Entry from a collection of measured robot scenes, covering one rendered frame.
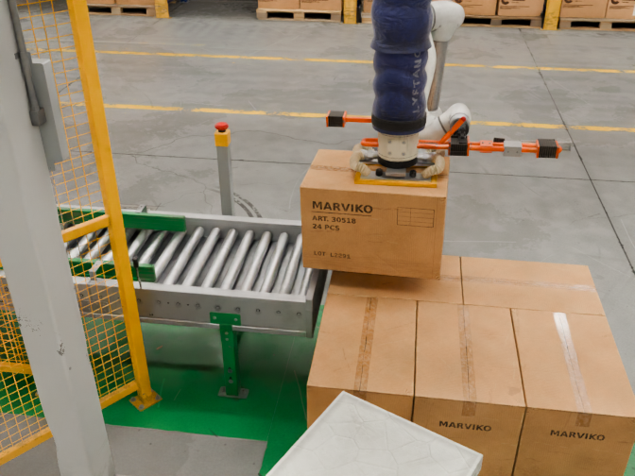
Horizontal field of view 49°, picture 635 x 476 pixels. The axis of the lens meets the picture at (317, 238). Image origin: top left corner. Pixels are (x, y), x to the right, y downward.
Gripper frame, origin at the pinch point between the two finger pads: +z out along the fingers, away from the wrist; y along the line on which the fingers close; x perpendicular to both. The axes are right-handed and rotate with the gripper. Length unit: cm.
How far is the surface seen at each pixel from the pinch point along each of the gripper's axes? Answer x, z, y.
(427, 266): 10, 22, 47
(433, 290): 6, 12, 65
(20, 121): 128, 104, -44
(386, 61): 32.5, 8.8, -36.2
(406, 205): 20.7, 21.1, 18.6
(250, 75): 200, -454, 121
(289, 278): 72, 12, 65
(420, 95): 18.6, 4.8, -22.0
